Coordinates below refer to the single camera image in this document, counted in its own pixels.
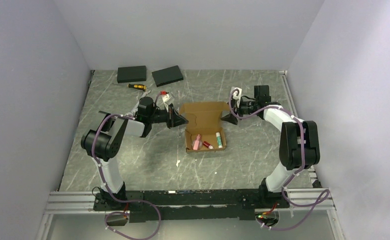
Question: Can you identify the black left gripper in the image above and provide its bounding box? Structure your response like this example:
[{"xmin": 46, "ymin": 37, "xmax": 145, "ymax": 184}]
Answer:
[{"xmin": 149, "ymin": 103, "xmax": 189, "ymax": 130}]

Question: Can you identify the green white glue stick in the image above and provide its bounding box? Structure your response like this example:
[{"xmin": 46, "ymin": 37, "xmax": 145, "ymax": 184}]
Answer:
[{"xmin": 215, "ymin": 132, "xmax": 223, "ymax": 149}]

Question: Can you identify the brown cardboard box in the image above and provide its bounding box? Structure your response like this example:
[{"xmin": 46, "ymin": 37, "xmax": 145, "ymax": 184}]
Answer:
[{"xmin": 179, "ymin": 101, "xmax": 229, "ymax": 153}]

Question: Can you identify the pink marker pen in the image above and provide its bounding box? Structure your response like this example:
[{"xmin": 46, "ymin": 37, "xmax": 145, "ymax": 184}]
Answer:
[{"xmin": 192, "ymin": 134, "xmax": 203, "ymax": 151}]

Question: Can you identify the red white marker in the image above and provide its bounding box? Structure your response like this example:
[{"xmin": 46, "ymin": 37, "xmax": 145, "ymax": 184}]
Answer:
[{"xmin": 202, "ymin": 141, "xmax": 214, "ymax": 150}]

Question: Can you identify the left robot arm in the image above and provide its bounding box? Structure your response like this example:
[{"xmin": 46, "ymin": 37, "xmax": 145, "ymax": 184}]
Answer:
[{"xmin": 80, "ymin": 94, "xmax": 189, "ymax": 210}]

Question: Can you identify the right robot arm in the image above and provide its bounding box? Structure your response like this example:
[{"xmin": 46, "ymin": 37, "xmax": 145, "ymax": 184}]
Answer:
[{"xmin": 221, "ymin": 85, "xmax": 321, "ymax": 208}]

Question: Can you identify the black foam block right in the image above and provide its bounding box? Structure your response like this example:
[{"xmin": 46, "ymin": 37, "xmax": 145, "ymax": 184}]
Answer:
[{"xmin": 152, "ymin": 65, "xmax": 184, "ymax": 88}]

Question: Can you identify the black foam block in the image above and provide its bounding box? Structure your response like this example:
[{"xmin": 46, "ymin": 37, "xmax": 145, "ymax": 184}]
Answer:
[
  {"xmin": 152, "ymin": 65, "xmax": 184, "ymax": 88},
  {"xmin": 117, "ymin": 65, "xmax": 147, "ymax": 84}
]

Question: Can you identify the yellow black screwdriver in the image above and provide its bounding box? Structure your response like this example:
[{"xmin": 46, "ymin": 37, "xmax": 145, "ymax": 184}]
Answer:
[{"xmin": 127, "ymin": 83, "xmax": 147, "ymax": 92}]

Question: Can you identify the black foam block left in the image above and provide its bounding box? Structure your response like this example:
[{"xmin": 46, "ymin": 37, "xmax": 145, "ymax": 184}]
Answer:
[{"xmin": 117, "ymin": 65, "xmax": 147, "ymax": 84}]

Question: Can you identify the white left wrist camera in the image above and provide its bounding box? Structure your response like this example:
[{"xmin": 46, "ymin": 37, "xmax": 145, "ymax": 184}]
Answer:
[{"xmin": 161, "ymin": 91, "xmax": 174, "ymax": 111}]

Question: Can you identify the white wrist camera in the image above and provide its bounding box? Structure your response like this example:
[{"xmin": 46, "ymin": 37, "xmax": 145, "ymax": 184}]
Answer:
[
  {"xmin": 230, "ymin": 86, "xmax": 242, "ymax": 108},
  {"xmin": 161, "ymin": 91, "xmax": 174, "ymax": 111}
]

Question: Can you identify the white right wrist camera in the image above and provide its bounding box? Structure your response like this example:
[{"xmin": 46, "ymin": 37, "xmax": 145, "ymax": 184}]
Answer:
[{"xmin": 230, "ymin": 86, "xmax": 242, "ymax": 108}]

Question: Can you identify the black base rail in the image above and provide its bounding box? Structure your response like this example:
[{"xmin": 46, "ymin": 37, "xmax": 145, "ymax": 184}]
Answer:
[{"xmin": 93, "ymin": 186, "xmax": 289, "ymax": 223}]

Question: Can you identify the aluminium frame rail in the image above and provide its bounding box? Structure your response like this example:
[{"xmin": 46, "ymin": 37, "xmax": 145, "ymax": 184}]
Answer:
[{"xmin": 44, "ymin": 191, "xmax": 95, "ymax": 215}]

